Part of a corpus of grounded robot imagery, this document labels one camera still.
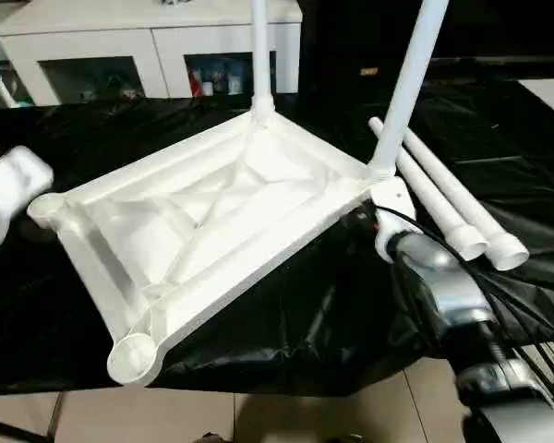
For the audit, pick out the white plastic table leg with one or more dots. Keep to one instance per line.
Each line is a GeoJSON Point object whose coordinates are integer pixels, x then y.
{"type": "Point", "coordinates": [471, 208]}
{"type": "Point", "coordinates": [261, 55]}
{"type": "Point", "coordinates": [434, 198]}
{"type": "Point", "coordinates": [408, 83]}

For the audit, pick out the white plastic table top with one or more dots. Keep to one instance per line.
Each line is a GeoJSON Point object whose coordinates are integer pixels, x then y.
{"type": "Point", "coordinates": [212, 203]}

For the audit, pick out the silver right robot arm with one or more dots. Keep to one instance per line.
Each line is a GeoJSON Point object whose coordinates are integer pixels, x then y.
{"type": "Point", "coordinates": [452, 295]}

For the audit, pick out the black plastic mat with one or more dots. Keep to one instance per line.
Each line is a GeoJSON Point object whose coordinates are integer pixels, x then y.
{"type": "Point", "coordinates": [351, 305]}

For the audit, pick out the small yellow label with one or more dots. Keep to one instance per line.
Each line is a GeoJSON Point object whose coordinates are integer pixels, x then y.
{"type": "Point", "coordinates": [369, 71]}

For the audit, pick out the white flat board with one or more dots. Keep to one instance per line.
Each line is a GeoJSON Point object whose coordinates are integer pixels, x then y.
{"type": "Point", "coordinates": [552, 97]}

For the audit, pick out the white glass-door cabinet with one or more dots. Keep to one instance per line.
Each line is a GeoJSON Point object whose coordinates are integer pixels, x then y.
{"type": "Point", "coordinates": [102, 32]}

